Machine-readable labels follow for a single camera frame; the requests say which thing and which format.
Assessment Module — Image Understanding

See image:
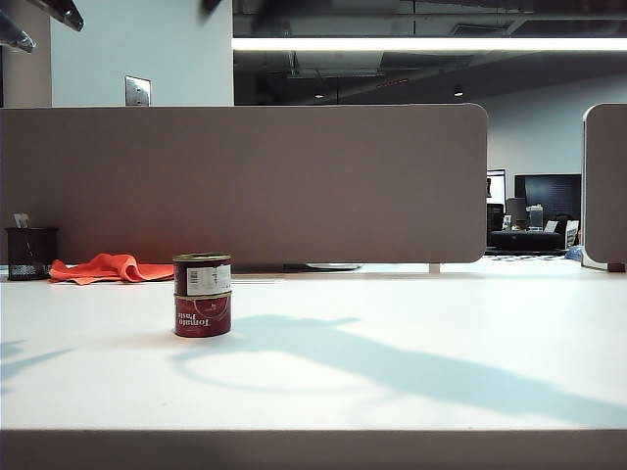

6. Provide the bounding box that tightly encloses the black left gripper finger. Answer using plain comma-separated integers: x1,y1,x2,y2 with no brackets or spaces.
26,0,85,33
0,9,37,54

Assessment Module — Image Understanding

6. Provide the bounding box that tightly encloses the red can with white label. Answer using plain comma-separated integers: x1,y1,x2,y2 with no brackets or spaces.
172,252,232,298

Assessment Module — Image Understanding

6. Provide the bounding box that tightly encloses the red Tomato Paste can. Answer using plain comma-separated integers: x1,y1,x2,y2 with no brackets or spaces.
173,292,232,339

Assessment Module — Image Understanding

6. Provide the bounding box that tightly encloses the large grey desk partition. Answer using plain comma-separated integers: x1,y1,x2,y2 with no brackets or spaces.
0,103,490,266

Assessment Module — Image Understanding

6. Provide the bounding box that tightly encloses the long ceiling light strip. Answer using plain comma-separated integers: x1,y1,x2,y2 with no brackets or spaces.
231,36,627,53

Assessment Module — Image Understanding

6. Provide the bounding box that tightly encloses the black mesh pen holder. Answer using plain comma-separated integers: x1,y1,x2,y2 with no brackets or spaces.
4,226,60,282

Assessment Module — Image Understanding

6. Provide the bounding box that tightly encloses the orange cloth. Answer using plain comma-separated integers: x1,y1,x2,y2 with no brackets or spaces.
48,253,176,285

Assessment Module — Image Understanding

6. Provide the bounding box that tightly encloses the white framed monitor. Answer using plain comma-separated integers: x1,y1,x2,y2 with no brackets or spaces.
486,168,506,207

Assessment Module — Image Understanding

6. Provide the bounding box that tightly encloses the black round sofa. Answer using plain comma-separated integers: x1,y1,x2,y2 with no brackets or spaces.
488,229,565,253

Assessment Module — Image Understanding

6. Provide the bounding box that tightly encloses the narrow grey desk partition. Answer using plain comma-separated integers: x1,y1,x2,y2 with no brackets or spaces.
581,103,627,273

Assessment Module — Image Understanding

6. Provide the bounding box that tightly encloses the metal wall switch plate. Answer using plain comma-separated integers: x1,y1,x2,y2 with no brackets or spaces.
124,74,152,108

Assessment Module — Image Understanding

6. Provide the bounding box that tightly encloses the large black wall screen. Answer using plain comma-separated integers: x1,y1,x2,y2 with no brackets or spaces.
513,173,583,221

